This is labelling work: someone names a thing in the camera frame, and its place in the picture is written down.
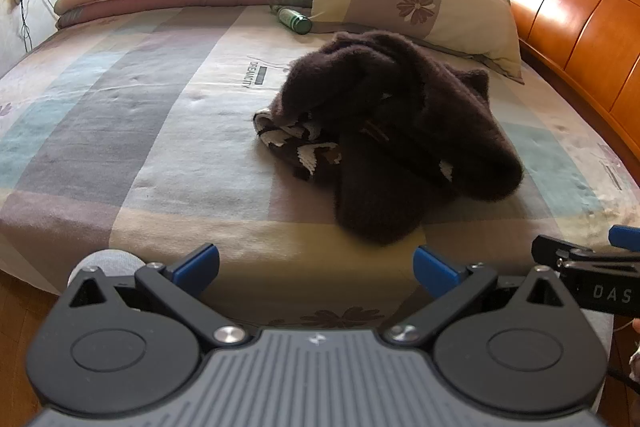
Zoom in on patchwork pastel bed sheet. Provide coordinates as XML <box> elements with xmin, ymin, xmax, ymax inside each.
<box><xmin>1</xmin><ymin>6</ymin><xmax>639</xmax><ymax>329</ymax></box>

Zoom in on green glass bottle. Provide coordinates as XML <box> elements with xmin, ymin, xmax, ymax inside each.
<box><xmin>270</xmin><ymin>5</ymin><xmax>312</xmax><ymax>35</ymax></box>

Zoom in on floral beige pillow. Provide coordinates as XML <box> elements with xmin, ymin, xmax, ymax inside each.
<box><xmin>311</xmin><ymin>0</ymin><xmax>522</xmax><ymax>81</ymax></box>

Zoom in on orange wooden headboard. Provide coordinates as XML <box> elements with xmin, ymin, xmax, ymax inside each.
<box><xmin>510</xmin><ymin>0</ymin><xmax>639</xmax><ymax>178</ymax></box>

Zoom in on dark brown knit sweater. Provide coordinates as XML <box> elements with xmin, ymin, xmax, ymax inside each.
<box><xmin>253</xmin><ymin>30</ymin><xmax>524</xmax><ymax>245</ymax></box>

